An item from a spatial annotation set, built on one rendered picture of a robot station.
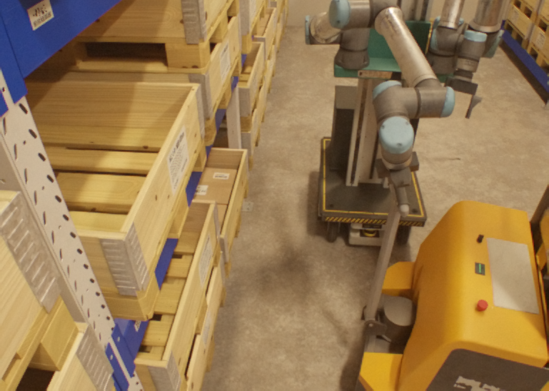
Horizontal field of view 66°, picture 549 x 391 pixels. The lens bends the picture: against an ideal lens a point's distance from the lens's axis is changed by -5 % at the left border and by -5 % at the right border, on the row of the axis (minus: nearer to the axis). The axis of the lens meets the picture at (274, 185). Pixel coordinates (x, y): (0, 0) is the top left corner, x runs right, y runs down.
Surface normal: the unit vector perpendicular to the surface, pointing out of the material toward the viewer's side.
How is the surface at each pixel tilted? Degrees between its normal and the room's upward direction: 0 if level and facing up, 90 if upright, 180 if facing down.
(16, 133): 90
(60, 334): 90
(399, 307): 0
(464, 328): 14
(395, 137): 38
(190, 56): 90
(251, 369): 0
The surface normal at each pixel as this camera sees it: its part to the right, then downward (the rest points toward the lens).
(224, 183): 0.00, -0.77
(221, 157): -0.11, 0.62
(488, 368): -0.32, 0.60
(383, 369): -0.35, -0.80
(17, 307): 1.00, 0.06
